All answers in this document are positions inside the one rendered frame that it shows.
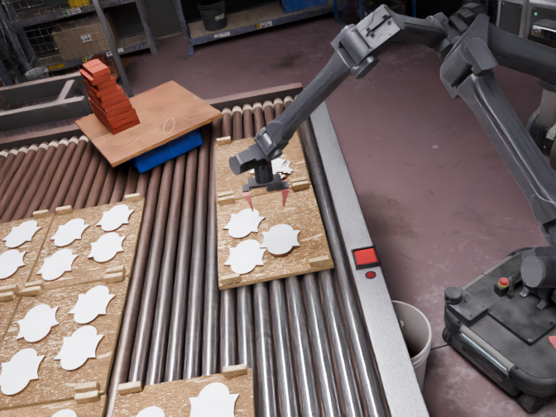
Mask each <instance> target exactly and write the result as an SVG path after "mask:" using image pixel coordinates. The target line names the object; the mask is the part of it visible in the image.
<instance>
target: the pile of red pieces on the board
mask: <svg viewBox="0 0 556 417"><path fill-rule="evenodd" d="M82 66H83V69H82V70H80V71H79V72H80V74H81V76H83V77H84V78H85V79H84V80H83V82H84V85H85V86H86V87H87V89H85V90H86V92H87V94H88V95H89V101H90V103H91V105H92V107H91V108H92V109H93V112H94V114H95V116H96V117H97V118H98V119H99V121H100V122H101V123H102V124H103V125H104V126H105V127H106V128H107V129H108V130H109V131H110V132H111V133H112V134H113V135H115V134H118V133H119V132H122V131H125V130H127V129H128V128H131V127H134V126H136V125H138V124H140V120H139V118H138V116H137V112H136V110H135V108H134V107H133V106H132V105H131V104H130V101H129V98H127V97H126V96H125V95H124V94H123V91H122V89H121V88H120V87H119V86H118V85H117V81H116V80H115V78H114V77H112V76H111V75H110V74H109V73H110V70H109V68H108V67H107V66H106V65H105V64H103V63H102V62H101V61H100V60H98V59H95V60H91V61H89V62H87V63H84V64H82Z"/></svg>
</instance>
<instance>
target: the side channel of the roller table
mask: <svg viewBox="0 0 556 417"><path fill-rule="evenodd" d="M303 90H304V89H303V85H302V82H298V83H293V84H285V85H281V86H275V87H271V88H267V89H258V90H254V91H250V92H245V93H237V94H233V95H228V96H223V97H219V98H211V99H206V100H203V101H205V102H206V103H207V104H209V105H210V106H212V107H213V108H215V109H217V110H219V111H220V112H222V111H223V109H224V108H230V109H231V111H232V109H233V107H235V106H239V107H241V109H243V105H244V104H247V103H248V104H250V105H251V106H252V108H253V104H254V103H255V102H260V103H261V105H262V107H263V103H264V102H265V101H266V100H271V102H272V104H273V103H274V100H275V99H276V98H281V99H282V101H283V102H284V99H285V97H286V96H291V97H292V98H293V100H295V95H296V94H300V93H301V92H302V91H303ZM83 134H84V133H83V132H82V131H81V130H80V129H79V127H78V126H77V125H76V124H74V125H69V126H65V127H57V128H52V129H48V130H44V131H38V132H31V133H27V134H21V135H17V136H13V137H4V138H0V152H1V151H2V150H4V149H6V150H9V151H10V150H11V149H12V148H13V147H16V148H18V149H20V148H22V146H29V147H30V146H31V145H32V144H37V145H40V144H41V143H42V142H44V141H45V142H48V143H49V144H50V143H51V142H52V141H53V140H57V141H58V142H60V141H61V139H63V138H67V139H69V140H70V139H71V137H78V138H81V136H82V135H83Z"/></svg>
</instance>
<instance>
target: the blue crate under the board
mask: <svg viewBox="0 0 556 417"><path fill-rule="evenodd" d="M202 144H203V141H202V138H201V135H200V132H199V129H198V128H196V129H194V130H193V131H191V132H188V133H186V134H184V135H182V136H180V137H177V138H176V139H174V140H171V141H168V142H167V143H165V144H163V145H160V146H158V147H156V148H154V149H152V150H150V151H147V152H145V153H143V154H141V155H139V156H136V157H134V158H132V159H130V160H129V161H130V162H131V164H132V165H133V166H134V167H135V168H136V169H137V170H138V171H139V172H140V173H143V172H145V171H147V170H150V169H152V168H154V167H156V166H158V165H160V164H162V163H164V162H166V161H168V160H171V159H173V158H175V157H177V156H179V155H181V154H183V153H185V152H187V151H190V150H192V149H194V148H195V147H197V146H200V145H202Z"/></svg>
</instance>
